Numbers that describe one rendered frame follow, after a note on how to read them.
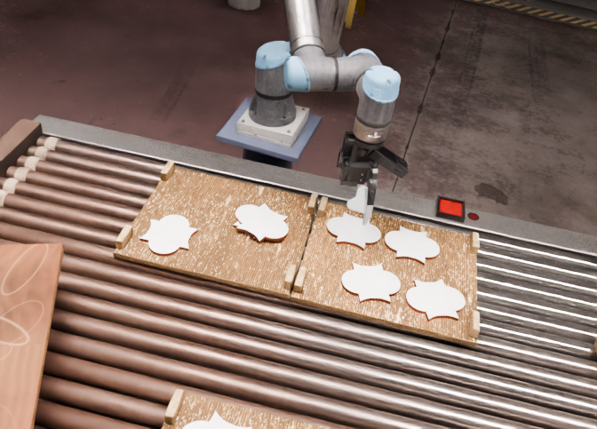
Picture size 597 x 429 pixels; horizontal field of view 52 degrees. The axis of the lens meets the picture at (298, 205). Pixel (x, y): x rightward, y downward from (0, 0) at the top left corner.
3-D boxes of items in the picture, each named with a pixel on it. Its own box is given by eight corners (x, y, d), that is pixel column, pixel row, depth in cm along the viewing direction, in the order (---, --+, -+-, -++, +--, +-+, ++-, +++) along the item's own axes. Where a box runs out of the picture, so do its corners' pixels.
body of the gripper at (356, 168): (335, 168, 144) (344, 124, 136) (370, 169, 145) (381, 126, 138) (339, 188, 138) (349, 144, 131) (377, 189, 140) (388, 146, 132)
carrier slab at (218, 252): (170, 170, 165) (170, 165, 164) (317, 203, 162) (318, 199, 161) (113, 257, 138) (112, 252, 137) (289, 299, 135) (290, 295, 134)
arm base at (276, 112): (254, 99, 201) (255, 72, 195) (299, 107, 200) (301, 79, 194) (243, 123, 190) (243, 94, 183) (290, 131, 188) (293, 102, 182)
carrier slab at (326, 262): (320, 204, 161) (321, 200, 160) (474, 242, 157) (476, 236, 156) (290, 301, 134) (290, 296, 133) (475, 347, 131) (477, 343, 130)
